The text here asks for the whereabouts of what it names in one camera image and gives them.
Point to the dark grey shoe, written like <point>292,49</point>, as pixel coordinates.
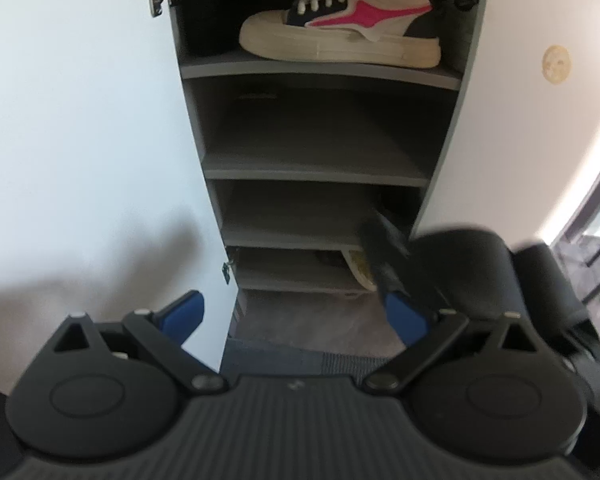
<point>450,20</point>

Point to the grey shoe cabinet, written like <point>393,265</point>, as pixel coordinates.
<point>305,145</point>

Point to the grey striped floor mat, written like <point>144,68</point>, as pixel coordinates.
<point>305,355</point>

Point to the cream yellow shoe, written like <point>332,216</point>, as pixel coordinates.
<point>360,270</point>

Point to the white sneaker with pink star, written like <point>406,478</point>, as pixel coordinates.
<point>340,35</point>

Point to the white cabinet door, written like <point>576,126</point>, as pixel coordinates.
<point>80,135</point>

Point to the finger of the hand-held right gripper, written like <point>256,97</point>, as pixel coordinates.
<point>585,380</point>

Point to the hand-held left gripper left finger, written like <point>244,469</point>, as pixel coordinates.
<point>182,316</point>

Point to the round yellow sticker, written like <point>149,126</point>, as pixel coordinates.
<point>556,63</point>

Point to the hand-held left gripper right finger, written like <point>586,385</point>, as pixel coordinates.
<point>407,317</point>

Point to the dark grey slipper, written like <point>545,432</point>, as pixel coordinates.
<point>460,275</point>

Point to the white cabinet front panel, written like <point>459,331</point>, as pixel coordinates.
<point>520,135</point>

